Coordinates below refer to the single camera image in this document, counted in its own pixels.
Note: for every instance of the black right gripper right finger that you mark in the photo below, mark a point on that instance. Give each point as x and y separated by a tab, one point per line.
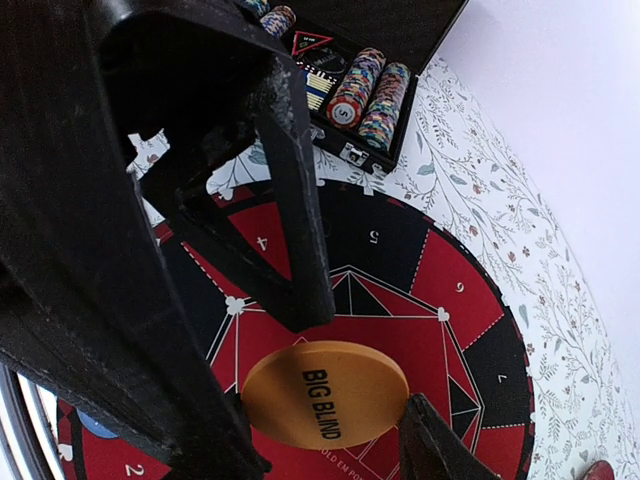
429	449

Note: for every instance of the red floral round plate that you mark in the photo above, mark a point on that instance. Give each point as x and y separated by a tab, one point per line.
600	470

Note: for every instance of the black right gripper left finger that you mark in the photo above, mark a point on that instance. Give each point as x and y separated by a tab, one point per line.
91	311

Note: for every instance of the poker chip row left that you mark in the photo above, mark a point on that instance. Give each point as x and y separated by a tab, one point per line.
275	20

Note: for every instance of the poker chip row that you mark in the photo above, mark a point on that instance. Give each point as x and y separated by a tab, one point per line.
275	20
369	98

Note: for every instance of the black poker chip case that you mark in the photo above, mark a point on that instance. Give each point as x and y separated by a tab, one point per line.
409	32

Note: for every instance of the floral table cloth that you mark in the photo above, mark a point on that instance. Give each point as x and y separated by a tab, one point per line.
456	168

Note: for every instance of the orange big blind button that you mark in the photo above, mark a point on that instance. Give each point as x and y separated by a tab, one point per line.
325	395

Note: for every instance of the round red black poker mat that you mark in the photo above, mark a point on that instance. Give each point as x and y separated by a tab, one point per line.
402	286

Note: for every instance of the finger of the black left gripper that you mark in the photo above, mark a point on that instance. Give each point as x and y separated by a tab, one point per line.
213	81

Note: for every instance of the card decks in case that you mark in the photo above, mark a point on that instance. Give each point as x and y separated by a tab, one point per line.
321	63

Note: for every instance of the blue small blind button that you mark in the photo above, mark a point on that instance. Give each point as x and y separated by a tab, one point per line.
95	427

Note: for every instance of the poker chip row right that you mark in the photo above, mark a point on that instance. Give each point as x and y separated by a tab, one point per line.
369	98

